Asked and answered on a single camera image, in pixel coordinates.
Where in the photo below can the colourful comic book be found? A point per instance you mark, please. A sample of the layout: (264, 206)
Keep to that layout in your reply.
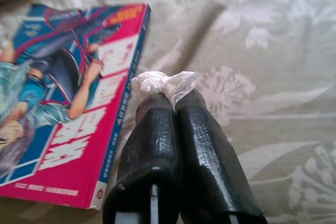
(78, 129)

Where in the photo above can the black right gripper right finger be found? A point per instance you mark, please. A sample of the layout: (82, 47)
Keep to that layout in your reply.
(204, 155)

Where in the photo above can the white tissue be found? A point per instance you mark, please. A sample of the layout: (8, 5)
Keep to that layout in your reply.
(168, 82)

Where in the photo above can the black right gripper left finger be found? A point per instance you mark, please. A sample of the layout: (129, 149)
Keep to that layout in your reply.
(152, 134)

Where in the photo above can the beige floral bed sheet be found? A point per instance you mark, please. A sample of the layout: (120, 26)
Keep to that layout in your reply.
(262, 51)

